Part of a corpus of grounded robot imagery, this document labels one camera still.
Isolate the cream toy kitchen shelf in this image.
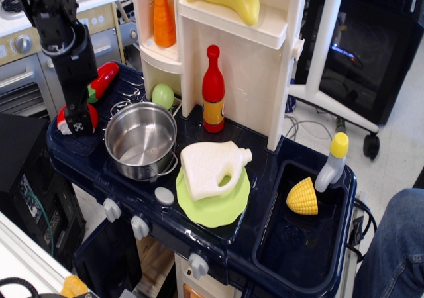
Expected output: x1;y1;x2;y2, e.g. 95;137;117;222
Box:
133;0;305;151

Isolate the orange toy carrot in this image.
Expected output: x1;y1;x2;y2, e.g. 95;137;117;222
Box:
153;0;176;48

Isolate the yellow toy corn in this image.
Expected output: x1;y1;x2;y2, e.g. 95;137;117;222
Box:
286;177;319;215

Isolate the grey middle stove knob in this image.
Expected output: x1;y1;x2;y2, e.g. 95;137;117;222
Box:
131;215;151;240

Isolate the red and white toy sushi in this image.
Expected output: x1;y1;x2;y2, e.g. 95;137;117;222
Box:
56;103;99;135

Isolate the black braided cable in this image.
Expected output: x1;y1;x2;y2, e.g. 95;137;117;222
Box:
0;277;40;298

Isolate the dark blue toy kitchen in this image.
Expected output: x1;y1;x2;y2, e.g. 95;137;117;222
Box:
47;66;356;297

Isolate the yellow object at bottom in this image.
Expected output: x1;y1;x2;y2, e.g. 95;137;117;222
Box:
60;275;89;298

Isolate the grey stove knob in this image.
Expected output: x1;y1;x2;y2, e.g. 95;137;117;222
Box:
131;215;151;240
188;253;209;280
103;198;122;223

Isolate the wooden toy kitchen oven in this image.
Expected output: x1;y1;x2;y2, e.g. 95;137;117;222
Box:
1;0;124;119

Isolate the grey oval button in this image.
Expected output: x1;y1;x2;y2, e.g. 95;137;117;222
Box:
154;187;175;206

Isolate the grey right stove knob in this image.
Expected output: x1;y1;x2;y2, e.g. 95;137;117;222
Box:
188;253;209;280

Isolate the white wheeled stand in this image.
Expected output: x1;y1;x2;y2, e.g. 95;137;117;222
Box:
287;0;381;160

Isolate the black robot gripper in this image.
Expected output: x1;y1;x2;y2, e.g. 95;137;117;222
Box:
49;23;97;135

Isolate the green cable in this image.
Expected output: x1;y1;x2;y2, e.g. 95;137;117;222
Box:
26;191;55;258

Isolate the white toy jug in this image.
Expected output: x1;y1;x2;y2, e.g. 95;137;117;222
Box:
180;141;252;201

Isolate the grey yellow toy faucet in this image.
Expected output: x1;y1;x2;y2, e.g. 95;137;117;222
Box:
315;132;349;193

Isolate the light green toy fruit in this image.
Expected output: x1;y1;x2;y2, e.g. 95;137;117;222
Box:
152;83;174;110

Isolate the red toy ketchup bottle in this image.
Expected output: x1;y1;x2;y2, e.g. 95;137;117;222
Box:
202;45;225;133

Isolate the blue jeans leg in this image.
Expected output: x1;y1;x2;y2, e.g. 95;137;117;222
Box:
352;188;423;297

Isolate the black monitor screen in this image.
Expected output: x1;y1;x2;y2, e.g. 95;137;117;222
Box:
294;0;424;125

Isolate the light green toy plate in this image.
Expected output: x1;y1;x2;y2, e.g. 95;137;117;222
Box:
176;168;250;228

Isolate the black computer case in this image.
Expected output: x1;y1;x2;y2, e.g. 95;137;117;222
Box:
1;114;85;270

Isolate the red toy chili pepper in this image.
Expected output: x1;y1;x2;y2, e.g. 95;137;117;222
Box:
87;62;119;103

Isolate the grey left stove knob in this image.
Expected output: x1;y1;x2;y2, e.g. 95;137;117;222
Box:
103;198;122;223

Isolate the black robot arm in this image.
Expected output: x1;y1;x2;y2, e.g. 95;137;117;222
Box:
18;0;98;136

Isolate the stainless steel pot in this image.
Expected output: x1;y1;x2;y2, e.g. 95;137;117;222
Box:
104;102;178;181

